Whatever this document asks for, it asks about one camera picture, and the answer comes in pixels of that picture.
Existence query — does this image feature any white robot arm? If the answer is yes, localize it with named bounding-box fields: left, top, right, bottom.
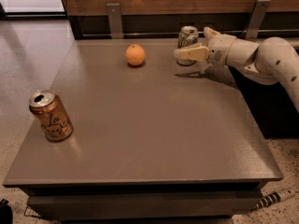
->
left=174, top=27, right=299, bottom=112

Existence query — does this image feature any metal wall bracket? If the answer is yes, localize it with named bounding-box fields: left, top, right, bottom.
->
left=241, top=0, right=270, bottom=41
left=107, top=3, right=123, bottom=39

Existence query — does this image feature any right metal wall bracket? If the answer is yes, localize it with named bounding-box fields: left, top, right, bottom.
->
left=241, top=0, right=270, bottom=41

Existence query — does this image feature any white green 7up can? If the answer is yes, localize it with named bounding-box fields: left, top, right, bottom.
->
left=177, top=25, right=199, bottom=66

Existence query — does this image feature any striped black white cable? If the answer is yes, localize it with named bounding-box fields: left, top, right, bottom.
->
left=249, top=188, right=297, bottom=213

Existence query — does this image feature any orange LaCroix can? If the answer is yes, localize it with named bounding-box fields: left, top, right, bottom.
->
left=29, top=90, right=74, bottom=142

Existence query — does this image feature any orange fruit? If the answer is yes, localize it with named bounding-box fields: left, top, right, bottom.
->
left=125, top=44, right=145, bottom=66

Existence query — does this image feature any left metal wall bracket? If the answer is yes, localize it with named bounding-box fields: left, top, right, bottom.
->
left=107, top=3, right=123, bottom=39

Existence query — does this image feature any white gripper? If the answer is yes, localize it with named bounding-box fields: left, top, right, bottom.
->
left=174, top=27, right=236, bottom=65

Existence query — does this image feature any horizontal metal rail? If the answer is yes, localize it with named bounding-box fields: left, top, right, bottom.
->
left=82, top=29, right=299, bottom=39

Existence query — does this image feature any black object on floor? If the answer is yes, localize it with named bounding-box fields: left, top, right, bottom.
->
left=0, top=199, right=13, bottom=224

